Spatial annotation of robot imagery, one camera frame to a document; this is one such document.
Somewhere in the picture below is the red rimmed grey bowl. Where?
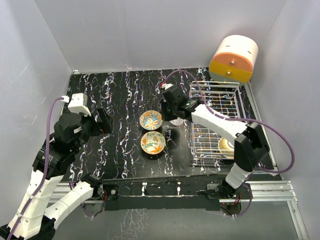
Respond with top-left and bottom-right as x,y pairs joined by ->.
169,117 -> 184,127

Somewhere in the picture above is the yellow dotted bowl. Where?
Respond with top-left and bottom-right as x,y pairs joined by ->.
218,137 -> 235,159

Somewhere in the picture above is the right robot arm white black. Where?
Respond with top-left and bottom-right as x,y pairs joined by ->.
160,83 -> 270,199

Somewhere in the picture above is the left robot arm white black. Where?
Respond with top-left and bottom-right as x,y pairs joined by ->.
0,106 -> 113,240

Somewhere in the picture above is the orange blue floral bowl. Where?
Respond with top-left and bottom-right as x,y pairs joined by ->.
139,110 -> 163,131

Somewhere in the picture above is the orange green leaf bowl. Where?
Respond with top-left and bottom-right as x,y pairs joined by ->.
140,131 -> 166,155

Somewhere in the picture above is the pink yellow drawer cabinet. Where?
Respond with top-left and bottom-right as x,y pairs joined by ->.
208,35 -> 259,86

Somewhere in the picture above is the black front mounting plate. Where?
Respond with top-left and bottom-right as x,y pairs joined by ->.
102,174 -> 240,211

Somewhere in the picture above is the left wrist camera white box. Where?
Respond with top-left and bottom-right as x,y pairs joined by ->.
68,93 -> 91,116

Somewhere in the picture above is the white wire dish rack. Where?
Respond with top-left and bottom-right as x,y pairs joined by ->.
189,81 -> 246,160

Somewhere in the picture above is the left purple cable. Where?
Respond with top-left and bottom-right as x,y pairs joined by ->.
6,95 -> 70,240

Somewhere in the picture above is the aluminium frame rail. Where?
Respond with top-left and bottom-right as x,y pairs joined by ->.
49,82 -> 310,240

